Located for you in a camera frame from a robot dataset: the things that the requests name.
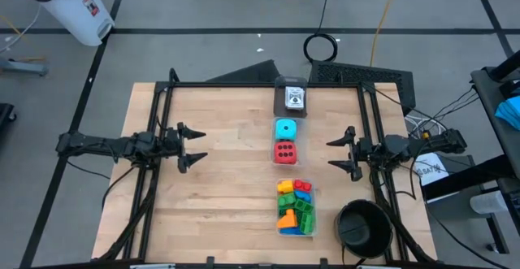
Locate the white playing card box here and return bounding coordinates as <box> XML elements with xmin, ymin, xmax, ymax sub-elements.
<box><xmin>284</xmin><ymin>85</ymin><xmax>306</xmax><ymax>111</ymax></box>

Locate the black metal table frame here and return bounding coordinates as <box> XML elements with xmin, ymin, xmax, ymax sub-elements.
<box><xmin>95</xmin><ymin>67</ymin><xmax>440</xmax><ymax>264</ymax></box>

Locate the smoky dark plastic bin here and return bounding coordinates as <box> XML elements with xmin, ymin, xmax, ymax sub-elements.
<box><xmin>273</xmin><ymin>76</ymin><xmax>309</xmax><ymax>119</ymax></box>

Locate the stack of blue cloths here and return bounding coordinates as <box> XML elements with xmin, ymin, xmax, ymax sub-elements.
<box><xmin>494</xmin><ymin>95</ymin><xmax>520</xmax><ymax>132</ymax></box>

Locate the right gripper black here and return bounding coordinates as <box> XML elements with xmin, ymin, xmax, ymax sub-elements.
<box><xmin>325</xmin><ymin>125</ymin><xmax>375</xmax><ymax>182</ymax></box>

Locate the clear plastic bin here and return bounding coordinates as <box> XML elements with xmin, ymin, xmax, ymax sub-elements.
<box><xmin>275</xmin><ymin>176</ymin><xmax>319</xmax><ymax>238</ymax></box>
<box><xmin>271</xmin><ymin>115</ymin><xmax>308</xmax><ymax>168</ymax></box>

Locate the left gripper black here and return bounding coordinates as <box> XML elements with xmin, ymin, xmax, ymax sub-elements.
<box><xmin>162</xmin><ymin>121</ymin><xmax>210</xmax><ymax>175</ymax></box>

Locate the black coiled floor cable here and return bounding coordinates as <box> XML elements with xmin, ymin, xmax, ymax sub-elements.
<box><xmin>302</xmin><ymin>0</ymin><xmax>339</xmax><ymax>63</ymax></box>

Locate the white cable bundle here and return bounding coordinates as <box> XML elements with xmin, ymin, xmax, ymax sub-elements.
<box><xmin>404</xmin><ymin>114</ymin><xmax>448</xmax><ymax>138</ymax></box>

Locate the white paper label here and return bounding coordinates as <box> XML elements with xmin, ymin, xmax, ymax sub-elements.
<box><xmin>414</xmin><ymin>152</ymin><xmax>450</xmax><ymax>187</ymax></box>

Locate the grey equipment cart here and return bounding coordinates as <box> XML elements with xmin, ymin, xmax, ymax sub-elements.
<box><xmin>470</xmin><ymin>49</ymin><xmax>520</xmax><ymax>168</ymax></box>

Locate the orange two-stud toy block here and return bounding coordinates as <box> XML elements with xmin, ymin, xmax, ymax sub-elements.
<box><xmin>276</xmin><ymin>208</ymin><xmax>299</xmax><ymax>230</ymax></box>

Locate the black pumpkin-face bucket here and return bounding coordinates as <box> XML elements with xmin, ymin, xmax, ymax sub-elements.
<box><xmin>334</xmin><ymin>198</ymin><xmax>394</xmax><ymax>259</ymax></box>

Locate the green two-stud toy block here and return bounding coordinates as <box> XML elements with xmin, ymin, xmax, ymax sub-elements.
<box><xmin>277</xmin><ymin>192</ymin><xmax>297</xmax><ymax>209</ymax></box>
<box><xmin>299</xmin><ymin>213</ymin><xmax>315</xmax><ymax>235</ymax></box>

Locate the black equipment stand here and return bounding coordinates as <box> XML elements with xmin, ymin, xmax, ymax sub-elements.
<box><xmin>421</xmin><ymin>154</ymin><xmax>520</xmax><ymax>262</ymax></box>

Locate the yellow floor cable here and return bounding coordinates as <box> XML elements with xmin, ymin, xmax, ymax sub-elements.
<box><xmin>369</xmin><ymin>0</ymin><xmax>401</xmax><ymax>67</ymax></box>

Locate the green two-by-four brick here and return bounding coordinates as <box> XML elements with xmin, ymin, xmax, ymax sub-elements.
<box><xmin>294</xmin><ymin>198</ymin><xmax>315</xmax><ymax>215</ymax></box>

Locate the cyan foam die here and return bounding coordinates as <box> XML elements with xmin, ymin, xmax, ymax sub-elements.
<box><xmin>275</xmin><ymin>119</ymin><xmax>298</xmax><ymax>142</ymax></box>

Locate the red foam die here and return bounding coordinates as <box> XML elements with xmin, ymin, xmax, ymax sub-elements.
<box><xmin>273</xmin><ymin>141</ymin><xmax>298</xmax><ymax>166</ymax></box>

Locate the black wedge panel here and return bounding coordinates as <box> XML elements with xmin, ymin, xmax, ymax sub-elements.
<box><xmin>206</xmin><ymin>59</ymin><xmax>285</xmax><ymax>84</ymax></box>

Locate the white pedal trash bin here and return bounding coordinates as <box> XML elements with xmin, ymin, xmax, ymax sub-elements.
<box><xmin>19</xmin><ymin>0</ymin><xmax>116</xmax><ymax>47</ymax></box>

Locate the red two-stud toy block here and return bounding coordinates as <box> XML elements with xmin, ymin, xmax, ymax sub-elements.
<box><xmin>292</xmin><ymin>179</ymin><xmax>313</xmax><ymax>193</ymax></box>

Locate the grey stand foot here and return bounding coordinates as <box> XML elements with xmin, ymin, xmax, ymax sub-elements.
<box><xmin>0</xmin><ymin>56</ymin><xmax>49</xmax><ymax>77</ymax></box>

